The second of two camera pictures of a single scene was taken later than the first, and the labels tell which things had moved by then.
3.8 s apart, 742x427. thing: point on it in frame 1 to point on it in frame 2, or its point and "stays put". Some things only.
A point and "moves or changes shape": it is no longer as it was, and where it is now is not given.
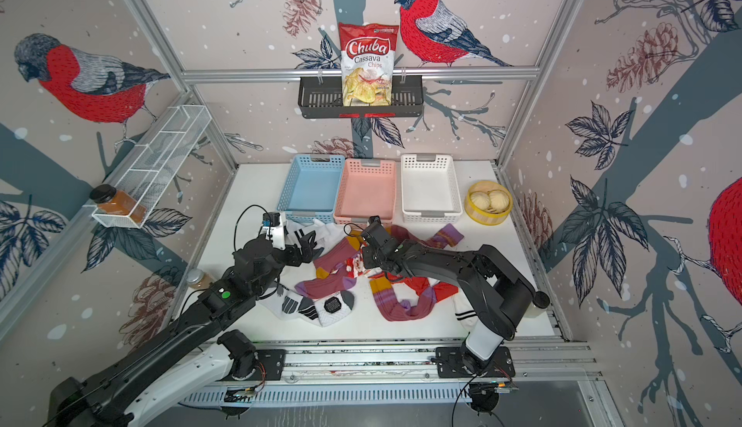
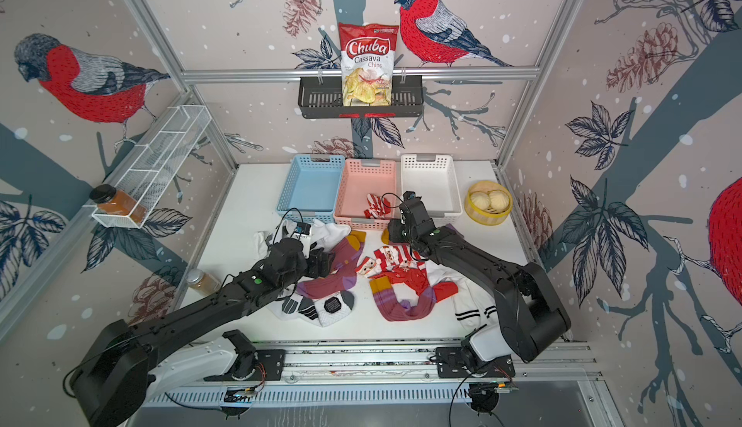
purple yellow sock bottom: (392, 309) stays put
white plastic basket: (430, 189) stays put
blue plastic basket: (312, 187) stays put
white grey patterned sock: (320, 311) stays put
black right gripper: (367, 262) to (395, 225)
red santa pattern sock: (442, 290) moves or changes shape
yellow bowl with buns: (488, 203) stays put
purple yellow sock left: (327, 280) stays put
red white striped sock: (355, 267) to (378, 207)
